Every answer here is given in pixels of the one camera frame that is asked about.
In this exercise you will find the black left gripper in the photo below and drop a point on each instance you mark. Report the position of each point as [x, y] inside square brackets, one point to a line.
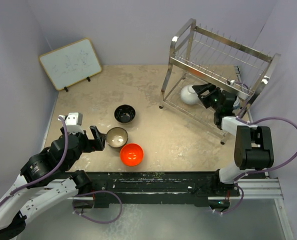
[97, 143]

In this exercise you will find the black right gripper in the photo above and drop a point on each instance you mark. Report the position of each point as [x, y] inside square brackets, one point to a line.
[200, 89]

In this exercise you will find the orange bowl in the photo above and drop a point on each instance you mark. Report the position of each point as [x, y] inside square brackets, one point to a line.
[131, 154]

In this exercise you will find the blue floral white bowl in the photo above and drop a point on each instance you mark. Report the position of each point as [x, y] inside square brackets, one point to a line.
[236, 105]

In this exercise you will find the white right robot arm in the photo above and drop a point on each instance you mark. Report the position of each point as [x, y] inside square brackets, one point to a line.
[253, 149]

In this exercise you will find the stainless steel dish rack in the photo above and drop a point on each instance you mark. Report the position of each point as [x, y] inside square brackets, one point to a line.
[199, 56]

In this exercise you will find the beige bowl with dark rim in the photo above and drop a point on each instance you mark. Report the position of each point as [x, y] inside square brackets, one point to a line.
[117, 137]

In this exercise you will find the black glossy bowl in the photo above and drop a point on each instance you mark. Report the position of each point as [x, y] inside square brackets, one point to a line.
[124, 114]

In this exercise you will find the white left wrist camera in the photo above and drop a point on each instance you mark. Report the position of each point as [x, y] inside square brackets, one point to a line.
[73, 122]

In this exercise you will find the black table edge rail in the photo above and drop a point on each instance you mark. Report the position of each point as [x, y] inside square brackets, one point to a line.
[158, 188]

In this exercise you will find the small whiteboard with wooden frame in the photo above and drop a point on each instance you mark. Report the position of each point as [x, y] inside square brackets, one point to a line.
[71, 64]

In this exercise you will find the aluminium frame rail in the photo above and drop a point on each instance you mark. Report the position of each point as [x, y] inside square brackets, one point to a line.
[259, 189]

